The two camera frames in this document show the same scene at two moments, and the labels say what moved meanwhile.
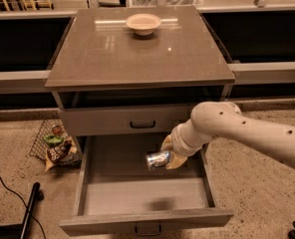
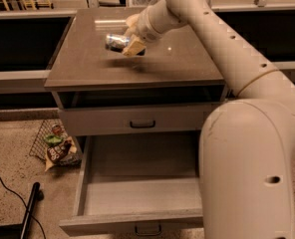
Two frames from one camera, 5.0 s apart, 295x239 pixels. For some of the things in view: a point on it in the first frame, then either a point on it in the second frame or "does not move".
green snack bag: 53,140 does not move
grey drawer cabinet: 126,77 does not move
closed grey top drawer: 122,121 does not move
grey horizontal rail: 250,73 does not move
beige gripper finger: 175,160 -> 135,46
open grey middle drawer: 117,192 does not move
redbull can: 158,158 -> 116,42
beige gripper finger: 167,143 -> 134,22
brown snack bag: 63,155 does not move
